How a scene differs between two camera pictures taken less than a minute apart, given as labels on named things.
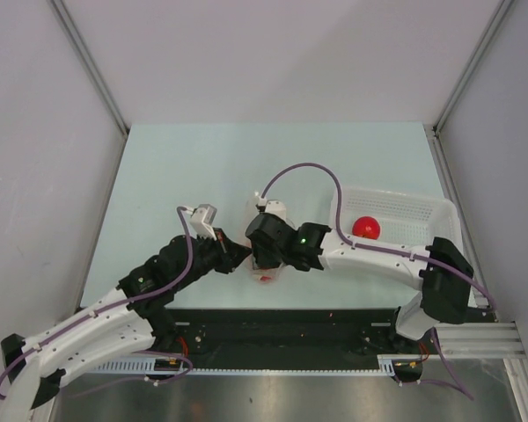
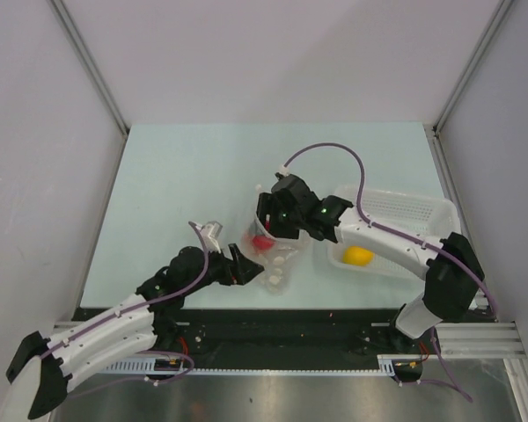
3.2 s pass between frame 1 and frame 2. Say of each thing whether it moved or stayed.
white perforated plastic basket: stayed
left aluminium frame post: stayed
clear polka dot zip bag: moved
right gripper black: moved
